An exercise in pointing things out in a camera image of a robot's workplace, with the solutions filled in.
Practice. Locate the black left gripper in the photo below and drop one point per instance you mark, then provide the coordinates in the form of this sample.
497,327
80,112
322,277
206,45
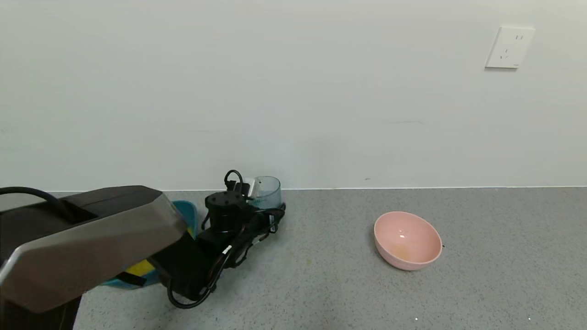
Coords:
271,219

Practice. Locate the orange juice liquid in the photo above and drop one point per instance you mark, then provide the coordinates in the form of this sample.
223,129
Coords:
140,266

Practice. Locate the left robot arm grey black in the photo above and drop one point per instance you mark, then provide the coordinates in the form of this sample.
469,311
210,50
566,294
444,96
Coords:
91,238

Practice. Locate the pink bowl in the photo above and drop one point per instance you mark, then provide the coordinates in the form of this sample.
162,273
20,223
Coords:
406,240

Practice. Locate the teal plastic basin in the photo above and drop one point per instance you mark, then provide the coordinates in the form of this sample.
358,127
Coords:
187,215

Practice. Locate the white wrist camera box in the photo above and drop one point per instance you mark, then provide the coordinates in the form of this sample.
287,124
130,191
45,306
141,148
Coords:
247,188

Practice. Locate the white wall socket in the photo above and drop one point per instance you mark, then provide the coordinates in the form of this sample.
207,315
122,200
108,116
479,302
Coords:
510,47

